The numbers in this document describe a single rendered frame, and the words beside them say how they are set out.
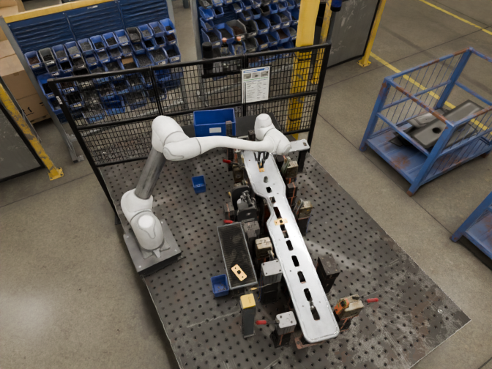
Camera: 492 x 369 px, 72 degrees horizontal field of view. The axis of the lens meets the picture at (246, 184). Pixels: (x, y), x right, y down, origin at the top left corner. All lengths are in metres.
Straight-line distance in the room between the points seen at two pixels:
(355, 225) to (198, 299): 1.22
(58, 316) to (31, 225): 1.03
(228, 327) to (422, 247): 2.08
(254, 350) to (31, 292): 2.06
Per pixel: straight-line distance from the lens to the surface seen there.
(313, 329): 1.89
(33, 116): 4.81
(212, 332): 2.17
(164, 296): 2.29
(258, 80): 2.61
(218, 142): 1.93
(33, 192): 4.16
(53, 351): 3.20
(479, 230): 3.73
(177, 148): 1.81
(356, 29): 5.20
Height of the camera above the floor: 2.78
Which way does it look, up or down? 50 degrees down
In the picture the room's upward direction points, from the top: straight up
